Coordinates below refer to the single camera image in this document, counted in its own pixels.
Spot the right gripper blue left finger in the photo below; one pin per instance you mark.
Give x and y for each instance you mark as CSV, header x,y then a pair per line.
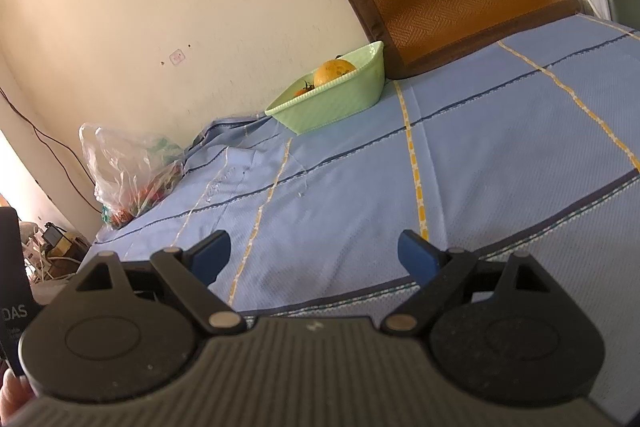
x,y
186,275

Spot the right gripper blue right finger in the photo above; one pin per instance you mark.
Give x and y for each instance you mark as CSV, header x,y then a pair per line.
x,y
439,274

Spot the yellow mango fruit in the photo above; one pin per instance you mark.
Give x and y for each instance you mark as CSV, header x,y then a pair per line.
x,y
331,70

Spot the person's left hand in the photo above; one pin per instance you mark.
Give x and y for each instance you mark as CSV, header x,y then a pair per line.
x,y
16,392

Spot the clutter of plugs on floor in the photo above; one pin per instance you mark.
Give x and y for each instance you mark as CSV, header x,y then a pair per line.
x,y
52,256

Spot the clear plastic bag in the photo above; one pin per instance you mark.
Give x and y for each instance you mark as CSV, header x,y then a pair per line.
x,y
132,172

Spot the light blue checked tablecloth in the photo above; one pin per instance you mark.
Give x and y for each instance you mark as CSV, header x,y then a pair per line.
x,y
530,144

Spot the light green ribbed basket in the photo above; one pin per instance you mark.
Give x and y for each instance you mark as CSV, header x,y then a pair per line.
x,y
342,97

